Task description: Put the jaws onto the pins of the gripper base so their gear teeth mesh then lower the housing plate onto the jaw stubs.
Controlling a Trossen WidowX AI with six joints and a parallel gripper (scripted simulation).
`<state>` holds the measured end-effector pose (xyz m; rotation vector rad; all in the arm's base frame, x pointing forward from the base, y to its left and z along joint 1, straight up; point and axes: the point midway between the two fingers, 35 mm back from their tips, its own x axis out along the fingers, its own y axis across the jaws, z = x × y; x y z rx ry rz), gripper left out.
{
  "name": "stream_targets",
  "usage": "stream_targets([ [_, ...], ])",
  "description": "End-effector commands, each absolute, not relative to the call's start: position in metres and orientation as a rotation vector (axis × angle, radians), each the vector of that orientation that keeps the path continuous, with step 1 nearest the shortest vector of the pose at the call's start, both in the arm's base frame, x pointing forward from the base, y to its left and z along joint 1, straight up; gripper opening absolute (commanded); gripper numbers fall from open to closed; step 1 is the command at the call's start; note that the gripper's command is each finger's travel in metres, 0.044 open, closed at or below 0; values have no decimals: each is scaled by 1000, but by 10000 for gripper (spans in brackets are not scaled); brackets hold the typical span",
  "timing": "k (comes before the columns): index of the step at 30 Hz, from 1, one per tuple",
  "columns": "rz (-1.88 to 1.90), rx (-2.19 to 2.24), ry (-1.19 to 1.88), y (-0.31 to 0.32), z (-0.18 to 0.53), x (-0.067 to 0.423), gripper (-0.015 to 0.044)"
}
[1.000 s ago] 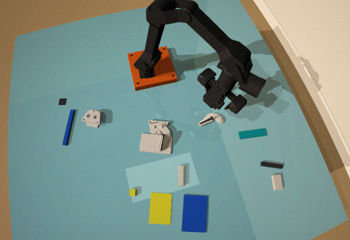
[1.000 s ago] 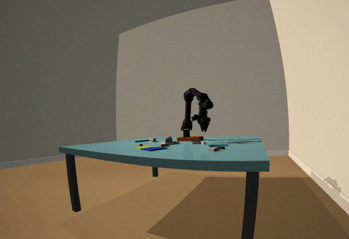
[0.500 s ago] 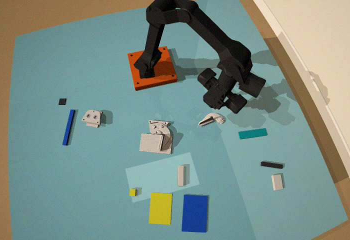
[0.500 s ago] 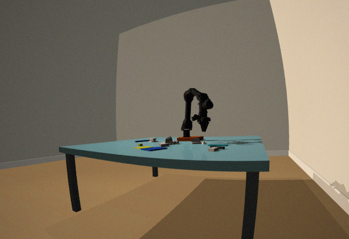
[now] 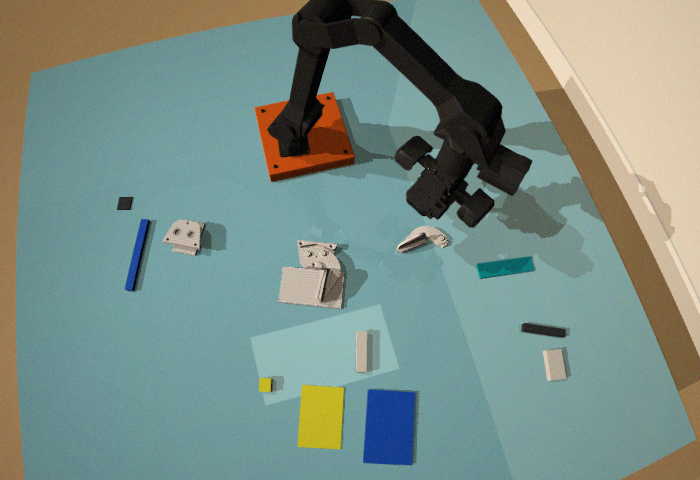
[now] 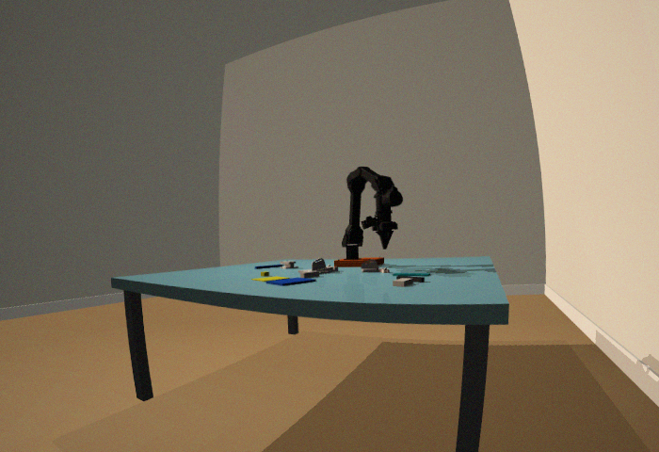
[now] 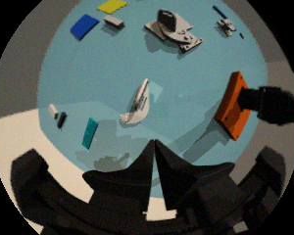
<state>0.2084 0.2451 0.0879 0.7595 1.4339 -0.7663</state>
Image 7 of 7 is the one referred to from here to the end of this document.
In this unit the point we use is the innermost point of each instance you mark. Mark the teal flat bar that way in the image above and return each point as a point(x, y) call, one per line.
point(89, 131)

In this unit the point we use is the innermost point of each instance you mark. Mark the black rectangular bar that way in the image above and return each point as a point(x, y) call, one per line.
point(62, 119)

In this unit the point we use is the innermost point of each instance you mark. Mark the blue rectangular plate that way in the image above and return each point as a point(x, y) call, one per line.
point(83, 26)

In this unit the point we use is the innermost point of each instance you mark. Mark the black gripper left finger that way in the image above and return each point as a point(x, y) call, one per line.
point(134, 181)

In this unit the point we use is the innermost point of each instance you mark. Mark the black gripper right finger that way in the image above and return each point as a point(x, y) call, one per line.
point(178, 178)

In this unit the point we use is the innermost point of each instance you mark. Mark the yellow rectangular plate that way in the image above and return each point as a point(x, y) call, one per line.
point(112, 5)

